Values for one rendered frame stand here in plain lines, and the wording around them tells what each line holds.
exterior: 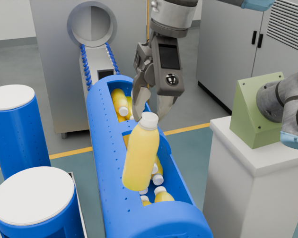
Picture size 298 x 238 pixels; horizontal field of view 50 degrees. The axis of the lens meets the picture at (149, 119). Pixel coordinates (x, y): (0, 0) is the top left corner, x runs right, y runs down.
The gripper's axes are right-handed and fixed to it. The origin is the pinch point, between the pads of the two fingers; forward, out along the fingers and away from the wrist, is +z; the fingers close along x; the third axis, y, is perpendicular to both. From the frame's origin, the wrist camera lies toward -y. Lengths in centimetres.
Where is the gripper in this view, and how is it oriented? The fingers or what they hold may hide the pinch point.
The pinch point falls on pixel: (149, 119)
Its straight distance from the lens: 67.7
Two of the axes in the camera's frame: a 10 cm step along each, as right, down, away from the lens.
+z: -2.2, 8.1, 5.4
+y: -2.8, -5.8, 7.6
